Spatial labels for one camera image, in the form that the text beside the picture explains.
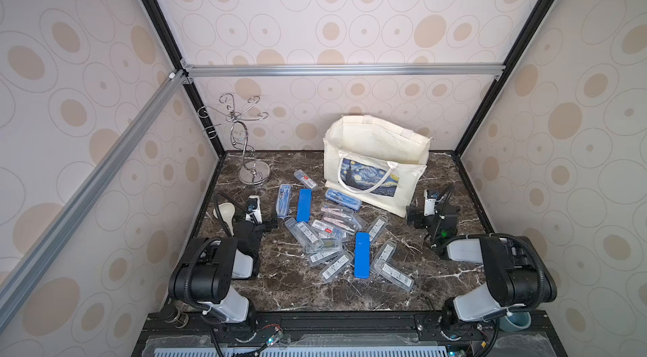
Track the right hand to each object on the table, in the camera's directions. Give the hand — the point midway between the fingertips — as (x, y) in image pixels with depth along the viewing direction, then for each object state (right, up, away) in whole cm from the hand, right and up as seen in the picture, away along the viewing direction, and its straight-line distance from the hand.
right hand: (431, 207), depth 95 cm
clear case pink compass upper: (-33, -3, +2) cm, 34 cm away
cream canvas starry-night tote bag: (-24, +16, -12) cm, 32 cm away
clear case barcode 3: (-43, -16, -9) cm, 47 cm away
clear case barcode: (-48, -9, -6) cm, 49 cm away
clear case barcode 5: (-18, -20, -13) cm, 30 cm away
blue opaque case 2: (-27, -16, -7) cm, 32 cm away
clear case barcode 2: (-21, -7, 0) cm, 22 cm away
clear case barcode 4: (-37, -18, -11) cm, 42 cm away
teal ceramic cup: (+12, -29, -26) cm, 40 cm away
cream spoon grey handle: (-78, -2, +1) cm, 78 cm away
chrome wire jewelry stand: (-72, +14, +15) cm, 74 cm away
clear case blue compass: (-57, +2, +8) cm, 58 cm away
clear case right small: (-19, -15, -7) cm, 25 cm away
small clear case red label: (-51, +12, +16) cm, 55 cm away
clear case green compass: (-40, -13, -8) cm, 43 cm away
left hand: (-61, +3, -5) cm, 61 cm away
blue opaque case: (-49, 0, +6) cm, 49 cm away
